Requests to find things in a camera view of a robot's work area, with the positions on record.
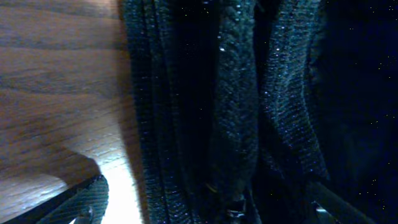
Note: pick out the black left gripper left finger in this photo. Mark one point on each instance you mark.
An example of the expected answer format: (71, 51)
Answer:
(85, 202)

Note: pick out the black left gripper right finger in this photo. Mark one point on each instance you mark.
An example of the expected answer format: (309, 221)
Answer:
(343, 211)

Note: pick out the black sparkly cardigan pearl buttons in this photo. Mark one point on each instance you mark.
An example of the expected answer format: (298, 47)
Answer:
(240, 104)

